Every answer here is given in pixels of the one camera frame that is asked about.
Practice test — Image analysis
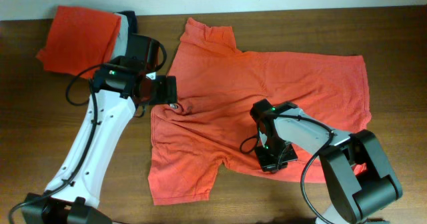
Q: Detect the folded orange shirt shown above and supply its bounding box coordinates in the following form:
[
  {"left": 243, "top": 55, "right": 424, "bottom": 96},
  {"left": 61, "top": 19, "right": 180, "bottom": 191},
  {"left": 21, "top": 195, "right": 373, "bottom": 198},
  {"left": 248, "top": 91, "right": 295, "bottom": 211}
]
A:
[{"left": 36, "top": 6, "right": 128, "bottom": 75}]

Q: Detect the folded navy garment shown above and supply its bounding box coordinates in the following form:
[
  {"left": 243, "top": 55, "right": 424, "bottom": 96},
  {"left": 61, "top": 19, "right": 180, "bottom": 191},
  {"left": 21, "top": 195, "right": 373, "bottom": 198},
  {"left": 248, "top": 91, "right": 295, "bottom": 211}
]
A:
[{"left": 117, "top": 11, "right": 138, "bottom": 33}]

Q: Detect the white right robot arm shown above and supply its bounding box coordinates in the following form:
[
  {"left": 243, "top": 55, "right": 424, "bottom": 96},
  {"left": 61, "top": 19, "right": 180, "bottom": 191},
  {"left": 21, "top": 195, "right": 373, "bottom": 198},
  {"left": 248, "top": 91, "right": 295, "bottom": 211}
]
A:
[{"left": 250, "top": 99, "right": 403, "bottom": 223}]

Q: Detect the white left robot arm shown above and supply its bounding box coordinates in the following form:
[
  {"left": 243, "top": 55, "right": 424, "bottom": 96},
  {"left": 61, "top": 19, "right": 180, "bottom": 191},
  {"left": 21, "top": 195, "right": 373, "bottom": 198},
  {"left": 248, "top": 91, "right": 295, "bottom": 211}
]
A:
[{"left": 8, "top": 33, "right": 177, "bottom": 223}]

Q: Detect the orange t-shirt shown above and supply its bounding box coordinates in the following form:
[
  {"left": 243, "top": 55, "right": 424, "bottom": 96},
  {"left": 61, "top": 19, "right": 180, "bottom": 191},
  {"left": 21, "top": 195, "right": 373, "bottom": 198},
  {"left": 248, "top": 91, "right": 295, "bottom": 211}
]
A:
[{"left": 148, "top": 19, "right": 371, "bottom": 205}]

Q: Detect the folded grey garment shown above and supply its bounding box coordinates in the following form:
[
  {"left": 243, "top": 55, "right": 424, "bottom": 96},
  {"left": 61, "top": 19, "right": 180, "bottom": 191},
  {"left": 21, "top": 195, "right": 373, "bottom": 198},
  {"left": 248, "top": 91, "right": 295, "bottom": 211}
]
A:
[{"left": 111, "top": 13, "right": 129, "bottom": 59}]

